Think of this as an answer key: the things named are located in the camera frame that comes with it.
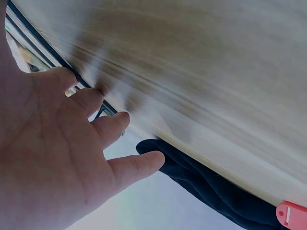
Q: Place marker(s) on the person's left hand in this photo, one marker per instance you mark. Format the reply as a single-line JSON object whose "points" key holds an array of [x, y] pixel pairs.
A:
{"points": [[43, 143]]}

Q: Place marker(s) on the red plastic clamp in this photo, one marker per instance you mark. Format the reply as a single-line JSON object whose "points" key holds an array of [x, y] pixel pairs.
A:
{"points": [[293, 213]]}

